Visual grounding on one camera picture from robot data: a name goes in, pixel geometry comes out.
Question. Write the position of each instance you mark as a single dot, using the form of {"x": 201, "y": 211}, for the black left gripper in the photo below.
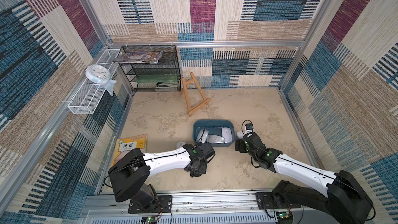
{"x": 203, "y": 169}

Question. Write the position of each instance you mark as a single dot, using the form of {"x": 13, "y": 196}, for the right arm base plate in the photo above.
{"x": 265, "y": 200}

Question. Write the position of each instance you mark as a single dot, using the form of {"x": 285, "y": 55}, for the black wire shelf rack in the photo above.
{"x": 144, "y": 77}

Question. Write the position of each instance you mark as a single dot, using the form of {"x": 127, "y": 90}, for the white mouse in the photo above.
{"x": 227, "y": 135}
{"x": 180, "y": 145}

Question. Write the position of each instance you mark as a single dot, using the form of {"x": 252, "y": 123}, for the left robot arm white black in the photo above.
{"x": 128, "y": 176}

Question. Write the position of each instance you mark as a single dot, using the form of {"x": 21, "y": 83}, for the white wall clock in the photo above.
{"x": 97, "y": 74}

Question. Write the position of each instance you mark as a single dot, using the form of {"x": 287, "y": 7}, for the teal storage box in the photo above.
{"x": 214, "y": 126}

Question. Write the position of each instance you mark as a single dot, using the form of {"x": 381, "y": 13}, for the magazine on rack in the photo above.
{"x": 139, "y": 57}

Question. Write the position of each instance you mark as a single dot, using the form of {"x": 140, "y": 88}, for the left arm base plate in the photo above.
{"x": 163, "y": 203}

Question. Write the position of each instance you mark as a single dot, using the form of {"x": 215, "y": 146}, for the light grey mouse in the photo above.
{"x": 215, "y": 139}

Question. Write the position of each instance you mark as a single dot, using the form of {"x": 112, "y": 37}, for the white wire basket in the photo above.
{"x": 87, "y": 98}

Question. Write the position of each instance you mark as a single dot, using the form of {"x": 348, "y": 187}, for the silver grey mouse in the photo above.
{"x": 202, "y": 136}

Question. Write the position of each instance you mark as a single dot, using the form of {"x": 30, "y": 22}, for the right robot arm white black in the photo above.
{"x": 336, "y": 194}

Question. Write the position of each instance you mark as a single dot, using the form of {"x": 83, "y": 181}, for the wooden easel stand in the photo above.
{"x": 194, "y": 95}

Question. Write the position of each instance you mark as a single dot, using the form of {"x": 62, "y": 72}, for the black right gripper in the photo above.
{"x": 241, "y": 146}

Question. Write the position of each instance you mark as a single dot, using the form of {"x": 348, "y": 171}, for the black stapler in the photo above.
{"x": 166, "y": 85}

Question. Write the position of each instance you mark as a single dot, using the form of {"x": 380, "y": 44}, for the yellow English textbook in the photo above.
{"x": 125, "y": 145}

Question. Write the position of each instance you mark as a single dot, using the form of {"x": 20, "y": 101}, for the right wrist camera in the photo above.
{"x": 249, "y": 127}

